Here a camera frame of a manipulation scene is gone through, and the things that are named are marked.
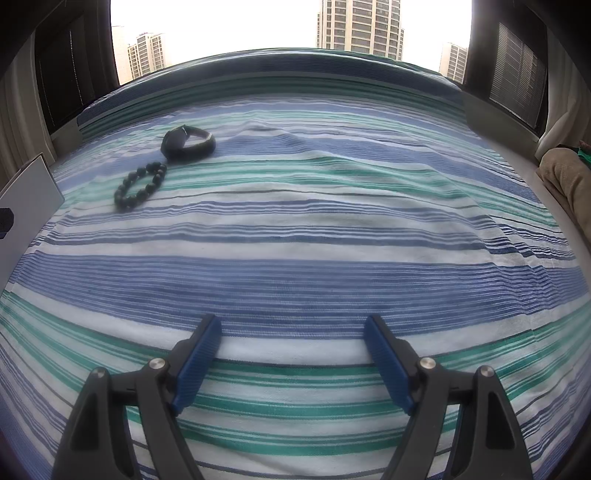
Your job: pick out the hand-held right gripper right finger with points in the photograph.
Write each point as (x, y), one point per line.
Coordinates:
(385, 355)

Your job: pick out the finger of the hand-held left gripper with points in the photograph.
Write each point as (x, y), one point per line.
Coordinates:
(5, 223)

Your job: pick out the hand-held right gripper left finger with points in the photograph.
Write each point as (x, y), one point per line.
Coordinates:
(203, 355)

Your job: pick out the white cardboard box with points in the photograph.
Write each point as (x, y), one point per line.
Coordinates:
(34, 198)

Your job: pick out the blue green striped blanket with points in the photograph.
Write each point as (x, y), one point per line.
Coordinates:
(323, 254)

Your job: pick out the black smart band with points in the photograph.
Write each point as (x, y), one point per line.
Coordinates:
(184, 150)

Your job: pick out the small apartment tower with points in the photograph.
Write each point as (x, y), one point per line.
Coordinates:
(145, 55)

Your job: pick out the green cloth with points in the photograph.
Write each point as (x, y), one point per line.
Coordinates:
(585, 154)

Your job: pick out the slim apartment tower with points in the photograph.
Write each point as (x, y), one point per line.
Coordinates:
(453, 62)

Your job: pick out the beige curtain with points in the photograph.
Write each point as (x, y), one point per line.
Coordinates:
(565, 110)

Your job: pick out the tall apartment tower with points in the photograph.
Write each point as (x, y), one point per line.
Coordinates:
(358, 25)

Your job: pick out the dark window frame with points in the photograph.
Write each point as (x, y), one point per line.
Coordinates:
(508, 69)
(74, 69)

